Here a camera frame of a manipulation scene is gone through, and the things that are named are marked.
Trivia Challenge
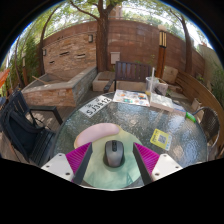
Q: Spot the white planter box with plants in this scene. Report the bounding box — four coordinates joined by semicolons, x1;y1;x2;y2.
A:
156;78;170;98

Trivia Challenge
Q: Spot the dark wicker chair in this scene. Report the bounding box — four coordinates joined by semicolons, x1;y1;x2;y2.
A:
192;106;222;160

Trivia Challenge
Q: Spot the black metal chair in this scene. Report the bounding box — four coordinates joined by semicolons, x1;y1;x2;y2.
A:
0;89;64;168

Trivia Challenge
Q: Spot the slender leaning tree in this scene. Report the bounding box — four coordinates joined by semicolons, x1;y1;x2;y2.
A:
168;8;194;74

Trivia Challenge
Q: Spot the round green mouse pad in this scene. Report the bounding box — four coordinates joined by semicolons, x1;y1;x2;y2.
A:
73;122;146;191

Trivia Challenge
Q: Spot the white license plate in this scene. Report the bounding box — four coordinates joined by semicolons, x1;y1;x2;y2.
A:
78;95;113;118

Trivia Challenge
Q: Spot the white book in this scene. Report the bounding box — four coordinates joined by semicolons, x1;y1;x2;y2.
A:
149;93;175;113

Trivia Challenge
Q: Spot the green marker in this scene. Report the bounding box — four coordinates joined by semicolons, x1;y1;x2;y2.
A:
184;111;198;123

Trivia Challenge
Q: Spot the wooden lamp post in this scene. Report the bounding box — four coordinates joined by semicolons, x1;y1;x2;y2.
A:
155;24;168;79

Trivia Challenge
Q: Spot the colourful printed sheet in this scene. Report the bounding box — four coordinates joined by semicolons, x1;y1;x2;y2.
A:
112;89;151;108

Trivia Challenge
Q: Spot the yellow card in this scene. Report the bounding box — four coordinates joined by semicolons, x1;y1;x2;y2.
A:
149;128;173;152

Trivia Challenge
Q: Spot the grey wall box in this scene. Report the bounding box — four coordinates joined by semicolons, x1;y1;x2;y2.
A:
110;51;121;65

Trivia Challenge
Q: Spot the dark wooden slatted chair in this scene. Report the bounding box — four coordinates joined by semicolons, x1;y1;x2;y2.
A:
103;60;158;94

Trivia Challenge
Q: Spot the stone block step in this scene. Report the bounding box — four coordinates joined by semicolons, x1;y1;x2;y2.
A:
92;70;116;93

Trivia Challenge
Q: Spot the thin tree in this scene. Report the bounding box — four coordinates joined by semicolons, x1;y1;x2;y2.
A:
37;18;58;77

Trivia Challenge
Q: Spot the stone raised planter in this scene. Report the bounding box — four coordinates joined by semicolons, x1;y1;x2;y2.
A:
21;65;98;108

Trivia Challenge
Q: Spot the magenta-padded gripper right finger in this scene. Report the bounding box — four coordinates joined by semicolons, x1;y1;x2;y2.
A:
132;142;184;186

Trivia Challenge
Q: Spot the curved wooden bench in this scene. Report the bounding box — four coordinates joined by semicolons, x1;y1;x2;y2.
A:
175;70;221;114

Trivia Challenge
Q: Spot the large tree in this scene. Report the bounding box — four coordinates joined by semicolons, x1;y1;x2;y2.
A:
69;0;116;73

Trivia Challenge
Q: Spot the clear plastic cup with straw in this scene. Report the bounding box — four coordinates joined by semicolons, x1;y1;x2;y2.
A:
145;67;160;98

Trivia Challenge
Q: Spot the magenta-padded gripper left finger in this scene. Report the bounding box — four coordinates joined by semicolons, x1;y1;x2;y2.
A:
40;142;94;186

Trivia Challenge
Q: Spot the grey computer mouse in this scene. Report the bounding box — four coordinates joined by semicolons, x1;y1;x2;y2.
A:
104;139;125;168

